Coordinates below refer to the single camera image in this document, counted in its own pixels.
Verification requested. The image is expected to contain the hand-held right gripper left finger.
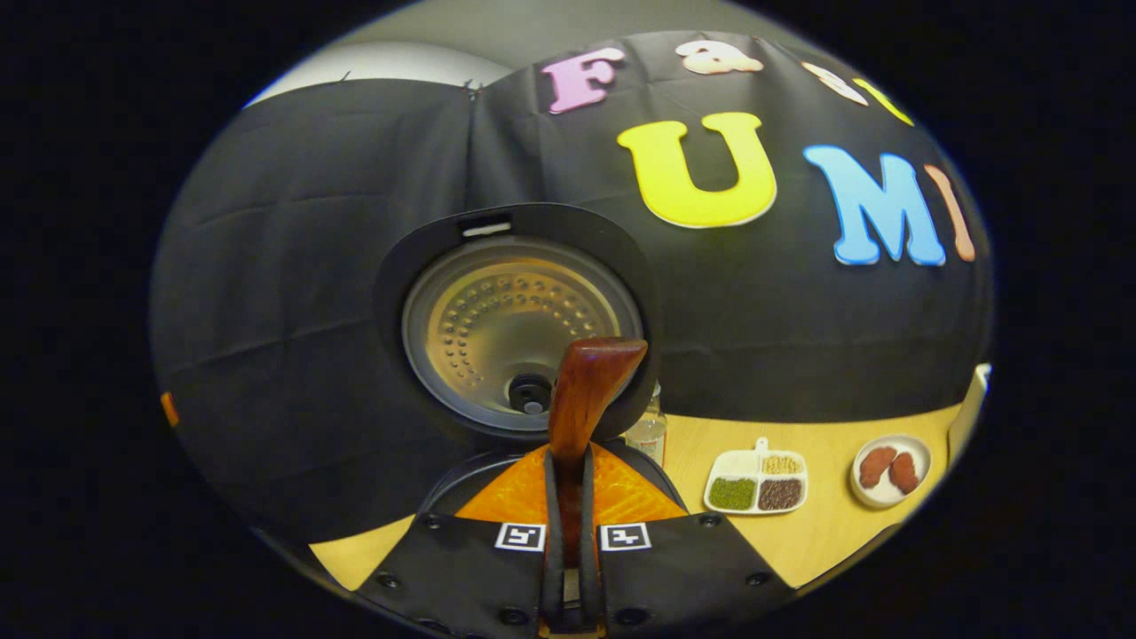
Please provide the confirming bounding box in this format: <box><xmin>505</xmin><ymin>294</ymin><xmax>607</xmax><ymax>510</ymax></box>
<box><xmin>355</xmin><ymin>444</ymin><xmax>564</xmax><ymax>639</ymax></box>

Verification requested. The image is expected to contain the small clear glass bottle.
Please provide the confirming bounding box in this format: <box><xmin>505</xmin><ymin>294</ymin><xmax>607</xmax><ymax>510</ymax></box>
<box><xmin>624</xmin><ymin>382</ymin><xmax>668</xmax><ymax>467</ymax></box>

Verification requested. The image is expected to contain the green beans pile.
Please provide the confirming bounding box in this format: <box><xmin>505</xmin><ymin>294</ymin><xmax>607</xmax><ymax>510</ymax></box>
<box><xmin>708</xmin><ymin>477</ymin><xmax>757</xmax><ymax>511</ymax></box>

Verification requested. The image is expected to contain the white ceramic utensil holder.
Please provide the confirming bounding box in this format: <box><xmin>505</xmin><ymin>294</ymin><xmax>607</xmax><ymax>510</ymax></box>
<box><xmin>948</xmin><ymin>364</ymin><xmax>991</xmax><ymax>462</ymax></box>

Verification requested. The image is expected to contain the white divided dish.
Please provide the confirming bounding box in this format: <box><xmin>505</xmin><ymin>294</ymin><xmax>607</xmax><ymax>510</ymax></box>
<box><xmin>704</xmin><ymin>437</ymin><xmax>809</xmax><ymax>516</ymax></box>

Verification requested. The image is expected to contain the grey silver rice cooker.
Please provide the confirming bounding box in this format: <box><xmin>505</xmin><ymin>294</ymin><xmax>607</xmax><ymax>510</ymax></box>
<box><xmin>375</xmin><ymin>202</ymin><xmax>689</xmax><ymax>517</ymax></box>

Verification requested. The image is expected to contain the black backdrop cloth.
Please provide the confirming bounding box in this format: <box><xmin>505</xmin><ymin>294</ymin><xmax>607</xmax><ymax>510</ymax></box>
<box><xmin>149</xmin><ymin>31</ymin><xmax>995</xmax><ymax>542</ymax></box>

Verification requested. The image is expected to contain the brown wooden spoon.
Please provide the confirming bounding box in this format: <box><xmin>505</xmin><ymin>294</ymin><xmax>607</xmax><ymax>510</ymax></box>
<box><xmin>548</xmin><ymin>337</ymin><xmax>649</xmax><ymax>569</ymax></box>

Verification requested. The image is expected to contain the white round plate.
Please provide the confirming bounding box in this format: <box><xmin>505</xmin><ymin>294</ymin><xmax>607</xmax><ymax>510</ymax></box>
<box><xmin>850</xmin><ymin>434</ymin><xmax>933</xmax><ymax>509</ymax></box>

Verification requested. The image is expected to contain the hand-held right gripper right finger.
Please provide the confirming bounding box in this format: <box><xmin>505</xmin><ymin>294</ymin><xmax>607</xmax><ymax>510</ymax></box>
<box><xmin>581</xmin><ymin>442</ymin><xmax>795</xmax><ymax>639</ymax></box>

